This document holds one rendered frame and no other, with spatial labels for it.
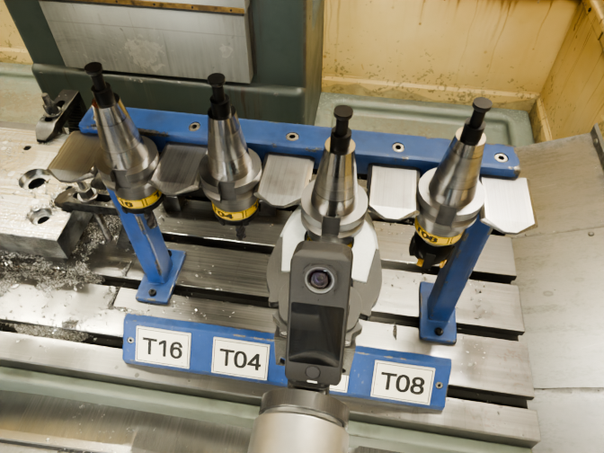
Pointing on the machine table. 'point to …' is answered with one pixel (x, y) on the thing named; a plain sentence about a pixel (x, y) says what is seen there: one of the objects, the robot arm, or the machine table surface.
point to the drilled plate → (18, 235)
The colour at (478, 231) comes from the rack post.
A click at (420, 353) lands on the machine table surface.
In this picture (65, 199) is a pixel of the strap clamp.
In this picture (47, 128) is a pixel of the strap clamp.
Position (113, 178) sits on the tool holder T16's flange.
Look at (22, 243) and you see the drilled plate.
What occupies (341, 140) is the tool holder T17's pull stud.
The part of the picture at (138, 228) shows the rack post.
